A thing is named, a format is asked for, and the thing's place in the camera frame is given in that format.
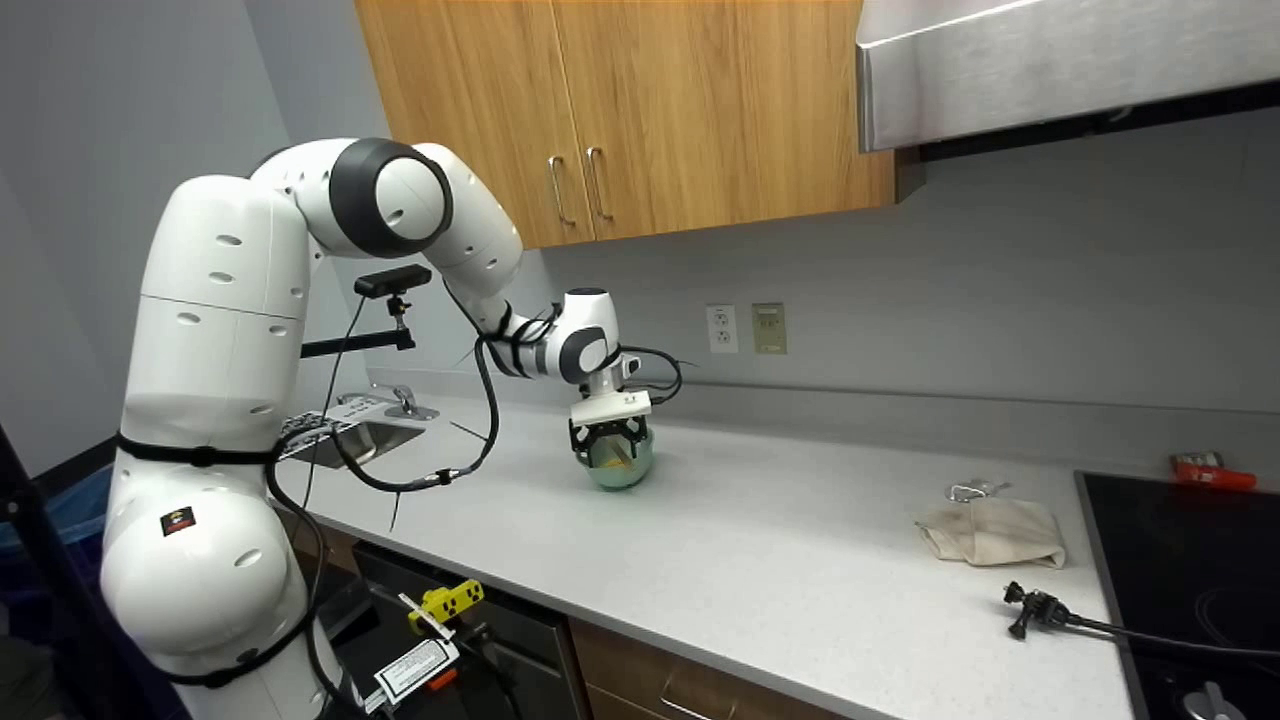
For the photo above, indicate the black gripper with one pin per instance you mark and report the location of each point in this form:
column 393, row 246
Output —
column 610, row 429

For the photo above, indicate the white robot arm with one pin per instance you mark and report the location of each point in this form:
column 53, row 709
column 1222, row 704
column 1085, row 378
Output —
column 225, row 400

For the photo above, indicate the mint green bowl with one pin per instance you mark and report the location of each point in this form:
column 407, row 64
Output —
column 617, row 472

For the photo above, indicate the white power outlet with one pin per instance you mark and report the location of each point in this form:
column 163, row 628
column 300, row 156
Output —
column 723, row 331

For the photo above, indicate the yellow clamp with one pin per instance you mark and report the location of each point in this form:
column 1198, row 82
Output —
column 448, row 601

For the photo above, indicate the black dishwasher front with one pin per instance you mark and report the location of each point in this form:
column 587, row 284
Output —
column 523, row 654

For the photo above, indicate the wooden base cabinet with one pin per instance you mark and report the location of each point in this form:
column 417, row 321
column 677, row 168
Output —
column 665, row 683

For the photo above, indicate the steel sink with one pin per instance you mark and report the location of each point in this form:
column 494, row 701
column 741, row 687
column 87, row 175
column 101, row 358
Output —
column 352, row 442

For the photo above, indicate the silver metal device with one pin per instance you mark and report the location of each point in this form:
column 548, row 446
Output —
column 407, row 669

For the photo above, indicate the clear plastic wrap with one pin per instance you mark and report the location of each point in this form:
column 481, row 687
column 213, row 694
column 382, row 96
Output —
column 974, row 490

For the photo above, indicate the beige crumpled cloth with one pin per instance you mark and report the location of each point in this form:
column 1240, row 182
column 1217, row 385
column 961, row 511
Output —
column 992, row 531

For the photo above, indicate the black glass cooktop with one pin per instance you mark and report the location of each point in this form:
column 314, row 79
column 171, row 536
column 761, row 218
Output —
column 1184, row 587

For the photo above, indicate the steel range hood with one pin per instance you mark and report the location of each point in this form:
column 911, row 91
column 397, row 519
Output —
column 1066, row 64

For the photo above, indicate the small red item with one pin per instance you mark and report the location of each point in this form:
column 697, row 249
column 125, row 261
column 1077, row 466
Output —
column 1209, row 471

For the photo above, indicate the silver cooktop knob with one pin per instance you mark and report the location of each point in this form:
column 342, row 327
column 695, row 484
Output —
column 1209, row 701

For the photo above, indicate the beige wall switch plate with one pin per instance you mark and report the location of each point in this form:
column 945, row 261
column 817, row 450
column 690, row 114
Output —
column 769, row 331

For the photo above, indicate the wooden wall cabinet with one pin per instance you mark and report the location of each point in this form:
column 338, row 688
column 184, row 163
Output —
column 642, row 104

